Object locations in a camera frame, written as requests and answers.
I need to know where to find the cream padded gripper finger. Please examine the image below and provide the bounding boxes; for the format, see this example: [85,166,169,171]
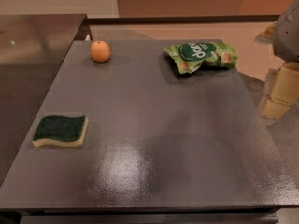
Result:
[260,62,299,120]

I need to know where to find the green and yellow sponge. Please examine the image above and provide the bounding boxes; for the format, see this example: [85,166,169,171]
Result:
[32,115,89,147]

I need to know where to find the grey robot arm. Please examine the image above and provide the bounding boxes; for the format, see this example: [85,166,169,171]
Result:
[259,0,299,120]

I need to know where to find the green snack bag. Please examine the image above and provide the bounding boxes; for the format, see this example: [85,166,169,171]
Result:
[164,42,237,75]

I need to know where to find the orange fruit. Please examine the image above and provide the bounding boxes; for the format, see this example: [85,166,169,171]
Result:
[90,40,111,63]

